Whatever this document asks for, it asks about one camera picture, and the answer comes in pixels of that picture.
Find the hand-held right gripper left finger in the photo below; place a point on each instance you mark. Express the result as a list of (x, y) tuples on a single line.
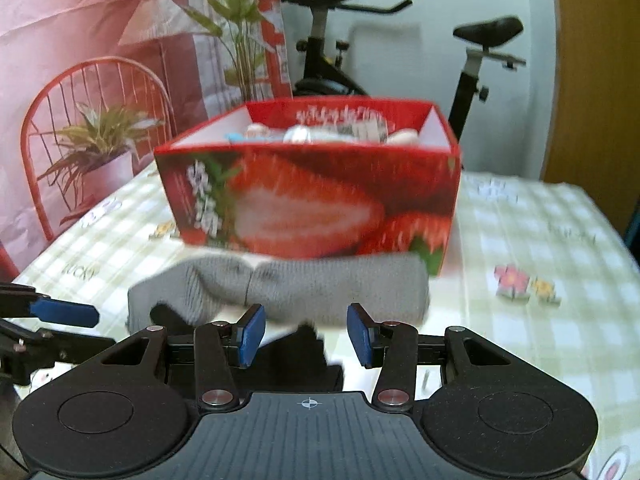
[(252, 332)]

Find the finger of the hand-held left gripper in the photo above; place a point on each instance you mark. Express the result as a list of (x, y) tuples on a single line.
[(50, 345), (65, 312)]

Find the light blue cloth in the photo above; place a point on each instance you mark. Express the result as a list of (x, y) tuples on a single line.
[(235, 136)]

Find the black exercise bike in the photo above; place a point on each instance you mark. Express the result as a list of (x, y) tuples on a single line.
[(320, 65)]

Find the pink printed wall backdrop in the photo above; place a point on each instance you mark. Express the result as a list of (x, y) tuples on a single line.
[(75, 35)]

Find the black cloth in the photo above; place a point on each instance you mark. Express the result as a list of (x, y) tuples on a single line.
[(310, 355)]

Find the wooden door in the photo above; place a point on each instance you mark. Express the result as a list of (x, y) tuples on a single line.
[(600, 85)]

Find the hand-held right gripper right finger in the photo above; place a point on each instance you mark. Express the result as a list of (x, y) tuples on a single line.
[(360, 335)]

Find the white cloth bundle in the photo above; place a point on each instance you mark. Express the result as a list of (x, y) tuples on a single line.
[(299, 135), (404, 137)]

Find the red strawberry print box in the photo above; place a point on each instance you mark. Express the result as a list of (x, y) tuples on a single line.
[(310, 210)]

